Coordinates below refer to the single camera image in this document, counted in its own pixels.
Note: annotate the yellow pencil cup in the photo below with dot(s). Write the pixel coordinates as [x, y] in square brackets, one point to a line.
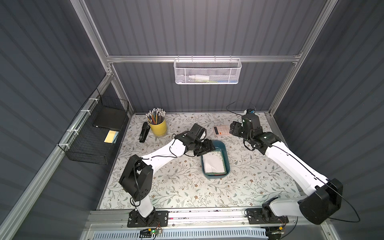
[159, 130]

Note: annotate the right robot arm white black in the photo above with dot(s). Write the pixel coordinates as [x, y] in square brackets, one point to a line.
[322, 197]

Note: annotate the teal plastic storage box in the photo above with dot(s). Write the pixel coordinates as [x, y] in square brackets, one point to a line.
[221, 147]

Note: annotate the black wire wall basket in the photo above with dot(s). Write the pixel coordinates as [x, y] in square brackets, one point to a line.
[86, 142]

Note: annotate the white bottle in basket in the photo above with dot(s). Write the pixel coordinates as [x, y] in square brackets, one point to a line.
[199, 78]

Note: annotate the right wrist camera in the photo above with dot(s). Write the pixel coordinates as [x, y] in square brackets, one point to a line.
[249, 111]

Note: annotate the black stapler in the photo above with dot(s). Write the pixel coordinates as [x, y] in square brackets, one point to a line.
[144, 132]

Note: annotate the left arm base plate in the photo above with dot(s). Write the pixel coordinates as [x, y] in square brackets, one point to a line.
[154, 219]

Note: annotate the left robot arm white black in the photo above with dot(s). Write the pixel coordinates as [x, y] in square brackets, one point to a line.
[137, 176]

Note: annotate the green floral stationery paper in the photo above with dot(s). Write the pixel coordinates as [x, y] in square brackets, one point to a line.
[214, 163]

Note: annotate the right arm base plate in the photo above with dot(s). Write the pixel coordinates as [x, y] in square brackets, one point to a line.
[258, 216]

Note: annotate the yellow sticky note pad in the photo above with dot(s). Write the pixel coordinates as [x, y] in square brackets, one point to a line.
[111, 137]

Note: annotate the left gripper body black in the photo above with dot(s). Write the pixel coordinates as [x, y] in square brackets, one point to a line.
[202, 147]

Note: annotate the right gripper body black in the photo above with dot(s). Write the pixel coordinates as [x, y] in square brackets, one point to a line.
[237, 129]

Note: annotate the black notebook in basket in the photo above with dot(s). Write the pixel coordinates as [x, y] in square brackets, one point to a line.
[110, 118]

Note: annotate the bundle of pencils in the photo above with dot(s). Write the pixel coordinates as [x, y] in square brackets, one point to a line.
[156, 116]

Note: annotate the small green circuit board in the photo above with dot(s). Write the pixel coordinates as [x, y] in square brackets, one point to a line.
[150, 233]

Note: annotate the pink calculator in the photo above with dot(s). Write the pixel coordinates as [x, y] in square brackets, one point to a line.
[223, 130]

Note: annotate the white perforated cable tray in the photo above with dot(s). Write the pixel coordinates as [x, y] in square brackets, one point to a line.
[242, 233]

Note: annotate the white wire mesh basket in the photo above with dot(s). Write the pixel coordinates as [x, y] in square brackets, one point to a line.
[221, 71]

